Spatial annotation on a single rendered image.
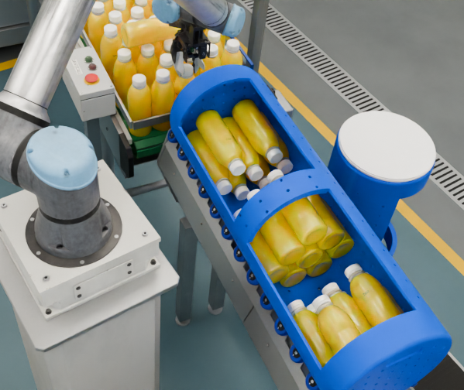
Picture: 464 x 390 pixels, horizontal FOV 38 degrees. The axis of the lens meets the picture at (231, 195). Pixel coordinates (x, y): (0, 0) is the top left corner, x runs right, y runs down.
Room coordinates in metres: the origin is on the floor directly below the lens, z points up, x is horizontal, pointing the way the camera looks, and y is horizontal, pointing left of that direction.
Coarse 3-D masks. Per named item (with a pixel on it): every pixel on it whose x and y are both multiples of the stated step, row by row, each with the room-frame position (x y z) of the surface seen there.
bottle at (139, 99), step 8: (136, 88) 1.44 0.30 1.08; (144, 88) 1.46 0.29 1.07; (128, 96) 1.45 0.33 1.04; (136, 96) 1.43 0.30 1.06; (144, 96) 1.44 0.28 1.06; (128, 104) 1.45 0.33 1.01; (136, 104) 1.43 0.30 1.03; (144, 104) 1.43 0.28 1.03; (128, 112) 1.45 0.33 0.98; (136, 112) 1.43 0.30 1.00; (144, 112) 1.44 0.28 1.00; (144, 128) 1.43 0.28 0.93
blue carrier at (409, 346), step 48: (192, 96) 1.31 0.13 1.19; (240, 96) 1.43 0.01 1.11; (288, 144) 1.31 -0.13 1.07; (288, 192) 1.00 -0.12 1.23; (336, 192) 1.03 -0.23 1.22; (240, 240) 0.95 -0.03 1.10; (288, 288) 0.92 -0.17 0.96; (384, 336) 0.67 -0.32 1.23; (432, 336) 0.68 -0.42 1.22; (336, 384) 0.60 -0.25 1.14; (384, 384) 0.64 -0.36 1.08
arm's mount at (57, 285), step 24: (24, 192) 0.88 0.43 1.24; (120, 192) 0.92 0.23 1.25; (0, 216) 0.81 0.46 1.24; (24, 216) 0.82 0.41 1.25; (120, 216) 0.85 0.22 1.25; (144, 216) 0.86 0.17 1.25; (24, 240) 0.76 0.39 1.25; (120, 240) 0.79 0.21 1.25; (144, 240) 0.80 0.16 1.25; (24, 264) 0.70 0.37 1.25; (48, 264) 0.71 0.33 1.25; (72, 264) 0.72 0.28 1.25; (96, 264) 0.73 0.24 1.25; (120, 264) 0.75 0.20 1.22; (144, 264) 0.79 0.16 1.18; (48, 288) 0.66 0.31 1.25; (72, 288) 0.69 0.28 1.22; (96, 288) 0.71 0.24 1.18; (48, 312) 0.66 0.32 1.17
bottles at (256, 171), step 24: (192, 144) 1.27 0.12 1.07; (240, 144) 1.26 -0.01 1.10; (216, 168) 1.18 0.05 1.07; (264, 168) 1.25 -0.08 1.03; (288, 168) 1.24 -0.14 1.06; (240, 192) 1.17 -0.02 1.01; (336, 216) 1.08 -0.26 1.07; (264, 240) 0.97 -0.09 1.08; (264, 264) 0.91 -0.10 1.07; (312, 264) 0.95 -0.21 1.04; (336, 288) 0.86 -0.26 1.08; (384, 288) 0.88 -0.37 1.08; (312, 312) 0.80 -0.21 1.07; (360, 312) 0.80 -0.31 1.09; (312, 336) 0.74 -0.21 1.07
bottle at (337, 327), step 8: (328, 304) 0.79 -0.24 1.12; (320, 312) 0.77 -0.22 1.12; (328, 312) 0.76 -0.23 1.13; (336, 312) 0.76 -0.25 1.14; (344, 312) 0.77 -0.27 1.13; (320, 320) 0.75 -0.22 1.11; (328, 320) 0.74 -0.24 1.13; (336, 320) 0.74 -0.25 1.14; (344, 320) 0.74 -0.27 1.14; (320, 328) 0.74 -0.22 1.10; (328, 328) 0.73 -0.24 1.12; (336, 328) 0.73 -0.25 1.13; (344, 328) 0.73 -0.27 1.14; (352, 328) 0.73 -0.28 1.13; (328, 336) 0.72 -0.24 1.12; (336, 336) 0.71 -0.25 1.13; (344, 336) 0.71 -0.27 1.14; (352, 336) 0.71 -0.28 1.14; (328, 344) 0.71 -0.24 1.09; (336, 344) 0.70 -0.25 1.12; (344, 344) 0.69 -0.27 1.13; (336, 352) 0.69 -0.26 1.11
